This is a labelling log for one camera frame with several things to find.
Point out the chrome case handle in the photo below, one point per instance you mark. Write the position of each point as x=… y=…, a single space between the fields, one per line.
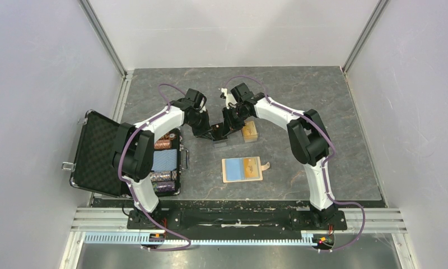
x=187 y=158

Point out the beige leather card holder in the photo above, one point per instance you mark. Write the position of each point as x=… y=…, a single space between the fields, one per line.
x=232 y=170

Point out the orange credit card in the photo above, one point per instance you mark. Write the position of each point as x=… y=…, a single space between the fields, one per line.
x=251 y=168

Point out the white cable duct strip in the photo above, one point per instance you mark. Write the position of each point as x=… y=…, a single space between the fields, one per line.
x=154 y=239

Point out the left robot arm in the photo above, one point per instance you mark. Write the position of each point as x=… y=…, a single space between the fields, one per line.
x=134 y=146

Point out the black foam-lined case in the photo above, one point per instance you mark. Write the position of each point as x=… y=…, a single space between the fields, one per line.
x=92 y=166

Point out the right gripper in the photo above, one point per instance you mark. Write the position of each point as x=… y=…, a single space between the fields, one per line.
x=228 y=121

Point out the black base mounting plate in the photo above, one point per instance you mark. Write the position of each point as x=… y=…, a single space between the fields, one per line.
x=292 y=218

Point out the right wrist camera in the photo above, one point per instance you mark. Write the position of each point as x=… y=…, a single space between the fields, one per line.
x=236 y=95

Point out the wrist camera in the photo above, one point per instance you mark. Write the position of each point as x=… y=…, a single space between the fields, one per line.
x=195 y=99
x=236 y=95

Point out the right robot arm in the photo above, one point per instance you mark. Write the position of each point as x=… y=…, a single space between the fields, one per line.
x=309 y=140

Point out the clear acrylic card stand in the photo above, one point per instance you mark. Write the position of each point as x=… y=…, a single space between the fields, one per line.
x=235 y=139

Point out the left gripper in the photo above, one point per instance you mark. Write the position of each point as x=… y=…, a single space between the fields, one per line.
x=200 y=133

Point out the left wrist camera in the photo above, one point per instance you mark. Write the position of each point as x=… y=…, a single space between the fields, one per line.
x=195 y=99

